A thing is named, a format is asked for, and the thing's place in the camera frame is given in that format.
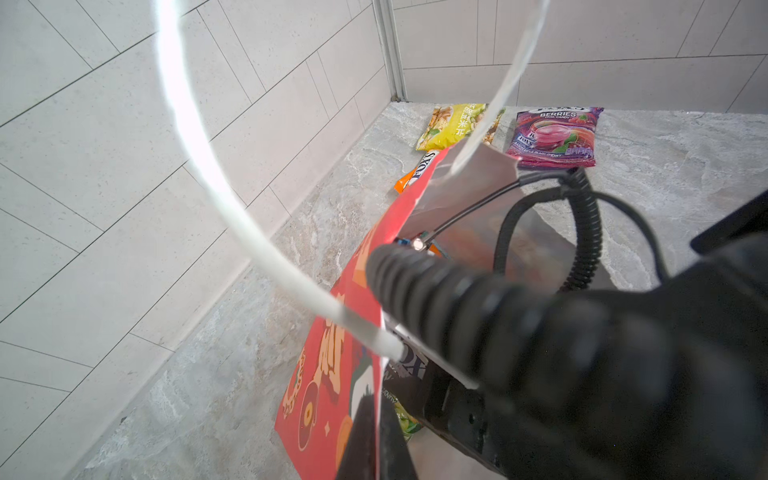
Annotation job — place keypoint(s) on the purple pink candy packet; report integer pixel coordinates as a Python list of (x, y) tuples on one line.
[(555, 137)]

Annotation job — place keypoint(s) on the red paper gift bag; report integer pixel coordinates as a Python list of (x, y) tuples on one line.
[(360, 336)]

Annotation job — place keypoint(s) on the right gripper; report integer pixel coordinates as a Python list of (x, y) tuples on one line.
[(566, 390)]

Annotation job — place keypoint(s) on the yellow snack packet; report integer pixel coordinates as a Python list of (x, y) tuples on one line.
[(449, 125)]

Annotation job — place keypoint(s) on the right aluminium corner post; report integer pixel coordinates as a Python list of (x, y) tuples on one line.
[(385, 20)]

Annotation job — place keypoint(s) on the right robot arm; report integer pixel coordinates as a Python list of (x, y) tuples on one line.
[(712, 331)]

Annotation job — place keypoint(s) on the orange Fox's candy packet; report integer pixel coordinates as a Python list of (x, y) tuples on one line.
[(417, 172)]

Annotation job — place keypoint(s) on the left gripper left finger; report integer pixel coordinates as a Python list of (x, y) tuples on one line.
[(359, 460)]

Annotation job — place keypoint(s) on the green Fox's candy packet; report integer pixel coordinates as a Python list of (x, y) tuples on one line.
[(401, 382)]

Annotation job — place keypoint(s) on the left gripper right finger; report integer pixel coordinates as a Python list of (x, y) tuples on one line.
[(395, 462)]

